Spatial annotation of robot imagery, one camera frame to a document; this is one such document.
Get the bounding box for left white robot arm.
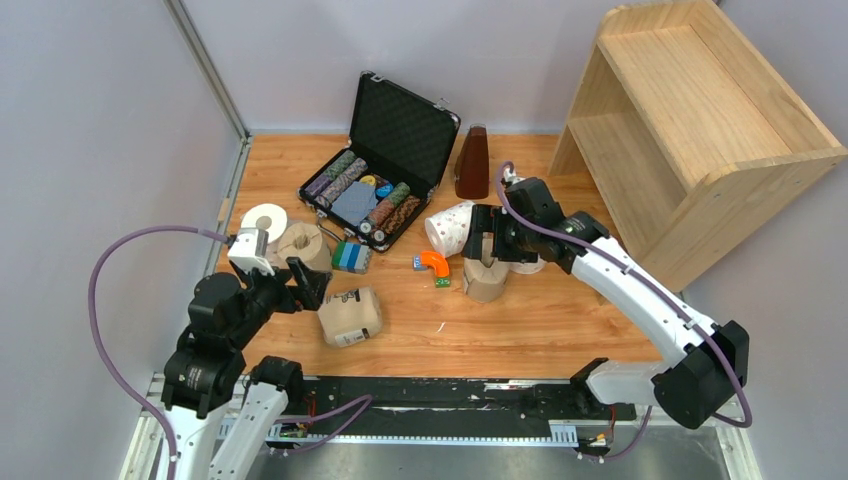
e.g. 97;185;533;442
161;257;332;479

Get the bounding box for brown roll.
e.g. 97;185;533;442
269;222;332;271
463;233;510;303
317;286;383;348

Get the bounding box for aluminium frame post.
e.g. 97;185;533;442
164;0;250;143

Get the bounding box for wooden shelf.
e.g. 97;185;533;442
549;1;847;292

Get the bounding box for orange curved toy piece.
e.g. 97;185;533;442
413;251;451;288

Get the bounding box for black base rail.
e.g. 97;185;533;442
284;376;637;440

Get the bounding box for white toilet paper roll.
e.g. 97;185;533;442
240;203;289;248

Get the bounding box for black poker chip case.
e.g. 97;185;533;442
296;70;461;253

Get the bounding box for green blue block toy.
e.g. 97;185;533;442
331;241;373;274

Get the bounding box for brown metronome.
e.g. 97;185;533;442
454;124;490;200

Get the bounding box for patterned paper roll standing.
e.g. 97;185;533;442
509;259;547;275

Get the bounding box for brown roll front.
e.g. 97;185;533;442
317;286;383;348

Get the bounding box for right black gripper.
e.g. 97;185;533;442
462;204;537;264

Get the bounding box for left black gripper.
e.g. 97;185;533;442
230;253;333;346

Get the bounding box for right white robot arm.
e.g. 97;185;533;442
463;177;752;429

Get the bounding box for patterned paper roll lying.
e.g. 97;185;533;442
424;200;475;258

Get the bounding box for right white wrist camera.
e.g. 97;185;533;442
501;167;524;188

